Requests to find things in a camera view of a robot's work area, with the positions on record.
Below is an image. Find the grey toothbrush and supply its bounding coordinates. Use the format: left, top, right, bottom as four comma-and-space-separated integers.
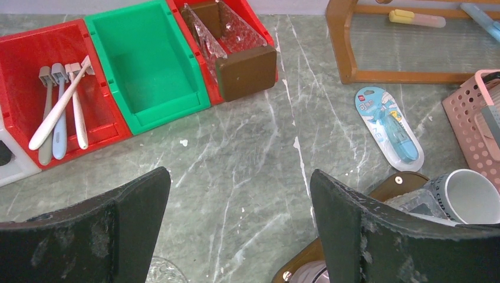
38, 65, 57, 166

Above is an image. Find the pink plastic basket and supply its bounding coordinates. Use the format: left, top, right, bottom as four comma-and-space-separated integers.
442, 70, 499, 189

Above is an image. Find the wooden shelf rack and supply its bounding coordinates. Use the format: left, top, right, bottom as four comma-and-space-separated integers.
325, 0, 500, 85

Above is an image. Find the red bin with holder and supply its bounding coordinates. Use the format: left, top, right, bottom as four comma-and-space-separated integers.
166, 0, 279, 106

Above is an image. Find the white plastic bin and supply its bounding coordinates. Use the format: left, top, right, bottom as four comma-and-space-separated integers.
1, 114, 41, 186

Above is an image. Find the grey-blue mug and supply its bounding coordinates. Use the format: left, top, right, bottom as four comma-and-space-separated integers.
422, 169, 499, 224

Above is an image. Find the white toothbrush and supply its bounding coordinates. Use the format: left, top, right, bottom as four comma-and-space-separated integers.
28, 55, 95, 150

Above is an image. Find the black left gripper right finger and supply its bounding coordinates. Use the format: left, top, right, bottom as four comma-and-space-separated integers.
310, 170, 499, 282

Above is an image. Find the blue toothbrush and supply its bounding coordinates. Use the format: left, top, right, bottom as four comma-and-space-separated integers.
51, 62, 68, 160

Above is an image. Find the brown wooden block holder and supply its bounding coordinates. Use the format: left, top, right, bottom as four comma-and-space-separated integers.
179, 0, 278, 103

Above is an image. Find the yellow pink marker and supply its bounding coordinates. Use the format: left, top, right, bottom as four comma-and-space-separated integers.
389, 9, 446, 28

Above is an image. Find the purple mug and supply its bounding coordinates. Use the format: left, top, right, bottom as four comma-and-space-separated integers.
289, 261, 330, 283

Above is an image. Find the green plastic bin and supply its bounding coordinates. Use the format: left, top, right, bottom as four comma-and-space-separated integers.
84, 1, 211, 135

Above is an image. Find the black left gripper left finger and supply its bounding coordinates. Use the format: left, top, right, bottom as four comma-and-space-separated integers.
1, 167, 172, 282

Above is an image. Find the red bin with toothbrushes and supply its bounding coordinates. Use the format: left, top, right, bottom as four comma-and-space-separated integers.
1, 19, 132, 170

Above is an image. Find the cream toothbrush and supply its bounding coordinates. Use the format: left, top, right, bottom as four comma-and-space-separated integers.
65, 63, 88, 150

